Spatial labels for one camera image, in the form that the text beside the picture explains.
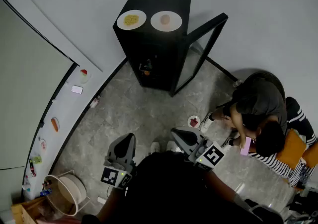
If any white curved ledge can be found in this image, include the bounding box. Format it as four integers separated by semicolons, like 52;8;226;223
21;63;105;201

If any person's right forearm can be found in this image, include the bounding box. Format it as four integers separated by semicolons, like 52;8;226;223
203;168;249;209

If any red drink can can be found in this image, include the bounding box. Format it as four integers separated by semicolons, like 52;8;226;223
29;159;37;178

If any cup with watermelon toy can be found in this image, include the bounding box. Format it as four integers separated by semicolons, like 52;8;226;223
79;69;91;84

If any small white red bottle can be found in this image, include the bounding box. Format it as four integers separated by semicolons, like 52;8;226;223
89;95;101;109

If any person's white right shoe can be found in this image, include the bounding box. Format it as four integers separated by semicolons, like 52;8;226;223
165;141;177;153

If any person's black clothing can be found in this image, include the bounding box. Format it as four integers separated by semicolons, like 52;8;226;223
81;150;284;224

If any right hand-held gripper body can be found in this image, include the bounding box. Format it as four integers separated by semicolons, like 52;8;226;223
188;137;226;171

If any pink smartphone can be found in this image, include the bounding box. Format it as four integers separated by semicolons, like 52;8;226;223
239;136;252;156

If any black round chair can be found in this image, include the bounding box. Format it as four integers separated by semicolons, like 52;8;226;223
244;71;286;99

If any white smartphone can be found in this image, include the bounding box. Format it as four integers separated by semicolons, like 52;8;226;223
71;84;84;95

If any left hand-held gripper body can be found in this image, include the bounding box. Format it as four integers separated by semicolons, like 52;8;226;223
100;159;137;190

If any small plate with red food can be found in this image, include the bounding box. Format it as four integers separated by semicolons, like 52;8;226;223
187;115;201;129

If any person's left forearm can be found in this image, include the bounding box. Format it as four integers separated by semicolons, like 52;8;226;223
96;185;127;223

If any wooden box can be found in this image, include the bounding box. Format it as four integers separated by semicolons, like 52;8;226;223
11;197;50;224

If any white round plate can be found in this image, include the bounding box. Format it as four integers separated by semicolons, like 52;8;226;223
116;9;147;30
150;10;183;32

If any yellow instant noodle block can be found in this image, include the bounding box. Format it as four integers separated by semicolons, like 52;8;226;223
123;14;140;26

